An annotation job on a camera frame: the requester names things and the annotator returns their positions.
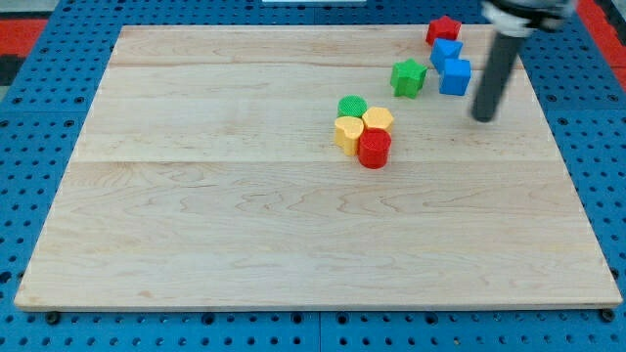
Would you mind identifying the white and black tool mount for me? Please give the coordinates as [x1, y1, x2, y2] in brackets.
[480, 0, 578, 37]

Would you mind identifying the green cylinder block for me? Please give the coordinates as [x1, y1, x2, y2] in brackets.
[336, 95, 368, 118]

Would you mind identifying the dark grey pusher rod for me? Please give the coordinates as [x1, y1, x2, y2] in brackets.
[470, 32, 525, 122]

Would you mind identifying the red star block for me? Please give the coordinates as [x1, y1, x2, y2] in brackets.
[425, 16, 462, 46]

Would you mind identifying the yellow heart block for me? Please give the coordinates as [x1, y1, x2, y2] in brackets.
[334, 116, 365, 155]

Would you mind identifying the light wooden board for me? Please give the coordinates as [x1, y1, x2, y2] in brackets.
[14, 24, 622, 312]

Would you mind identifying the green star block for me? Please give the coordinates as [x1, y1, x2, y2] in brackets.
[390, 59, 428, 99]

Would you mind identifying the blue cube block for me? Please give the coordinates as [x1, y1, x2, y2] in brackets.
[439, 59, 471, 96]

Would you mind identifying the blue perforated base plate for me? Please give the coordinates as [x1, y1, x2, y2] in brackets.
[1, 0, 625, 351]

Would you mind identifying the red cylinder block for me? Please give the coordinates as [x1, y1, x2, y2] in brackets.
[358, 128, 391, 169]

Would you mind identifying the blue pentagon block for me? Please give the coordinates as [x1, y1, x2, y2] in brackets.
[429, 38, 464, 73]

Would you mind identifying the yellow hexagon block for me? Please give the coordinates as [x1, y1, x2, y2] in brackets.
[361, 107, 394, 134]

